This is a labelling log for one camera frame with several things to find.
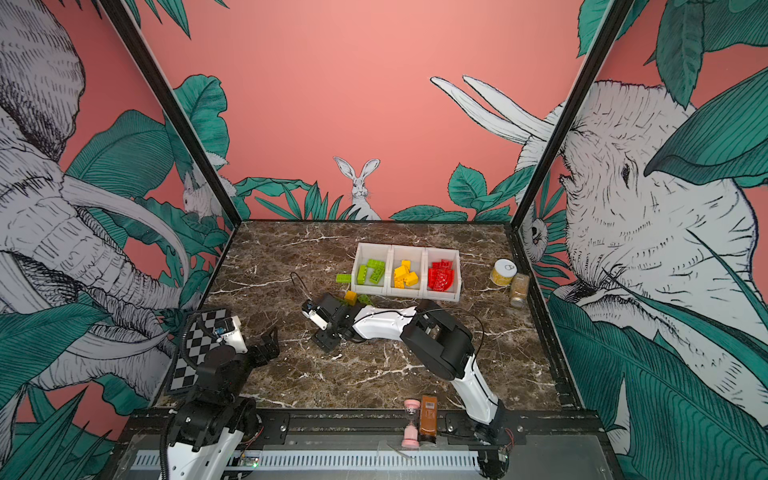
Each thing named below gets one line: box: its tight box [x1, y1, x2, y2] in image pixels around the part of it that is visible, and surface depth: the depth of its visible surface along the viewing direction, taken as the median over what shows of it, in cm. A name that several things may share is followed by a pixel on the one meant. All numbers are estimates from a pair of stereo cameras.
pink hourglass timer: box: [402, 398, 421, 448], surface depth 75 cm
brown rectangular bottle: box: [420, 395, 438, 437], surface depth 75 cm
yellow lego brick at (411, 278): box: [402, 271, 419, 286], surface depth 103 cm
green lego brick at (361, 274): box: [357, 265, 367, 285], surface depth 103 cm
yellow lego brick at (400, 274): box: [394, 260, 411, 288], surface depth 102 cm
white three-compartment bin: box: [351, 242, 462, 302], surface depth 103 cm
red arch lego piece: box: [427, 259, 454, 292], surface depth 101 cm
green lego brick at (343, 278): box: [335, 274, 353, 284], surface depth 105 cm
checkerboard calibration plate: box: [170, 308, 228, 391], surface depth 84 cm
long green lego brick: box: [367, 259, 386, 284], surface depth 106 cm
